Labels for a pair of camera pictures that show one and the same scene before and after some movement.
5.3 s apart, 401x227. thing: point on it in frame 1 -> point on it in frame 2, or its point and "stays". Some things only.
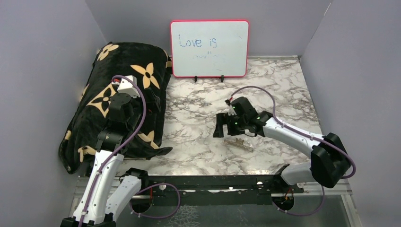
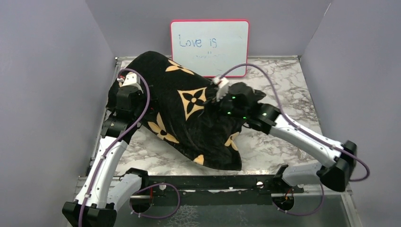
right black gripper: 225,118 -> 228,97
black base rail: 218,190 stays
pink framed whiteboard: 210,49 stays
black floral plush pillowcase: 151,65 -> 183,107
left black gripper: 152,106 stays
